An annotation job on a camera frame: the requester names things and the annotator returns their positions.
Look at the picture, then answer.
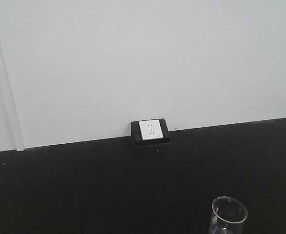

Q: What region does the clear glass beaker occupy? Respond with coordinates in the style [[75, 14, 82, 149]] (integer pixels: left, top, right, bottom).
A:
[[209, 196, 248, 234]]

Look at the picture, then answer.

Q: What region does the black socket mounting box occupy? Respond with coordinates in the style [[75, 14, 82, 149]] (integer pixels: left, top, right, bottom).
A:
[[130, 118, 170, 147]]

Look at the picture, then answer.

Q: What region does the white wall power socket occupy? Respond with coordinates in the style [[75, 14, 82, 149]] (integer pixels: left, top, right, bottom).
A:
[[139, 119, 163, 140]]

